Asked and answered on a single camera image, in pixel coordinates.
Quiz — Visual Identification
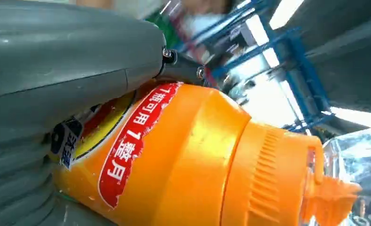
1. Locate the ribbed grey left arm sleeve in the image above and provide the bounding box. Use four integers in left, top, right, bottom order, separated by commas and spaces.
0, 134, 118, 226

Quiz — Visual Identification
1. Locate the orange bottle with clear cap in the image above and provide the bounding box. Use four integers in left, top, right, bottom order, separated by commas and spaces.
49, 81, 371, 226

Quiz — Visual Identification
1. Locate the blue metal rack frame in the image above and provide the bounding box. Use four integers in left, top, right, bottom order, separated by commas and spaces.
173, 0, 336, 133

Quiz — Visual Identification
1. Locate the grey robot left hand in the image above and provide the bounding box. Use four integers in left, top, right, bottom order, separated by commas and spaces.
0, 0, 210, 226

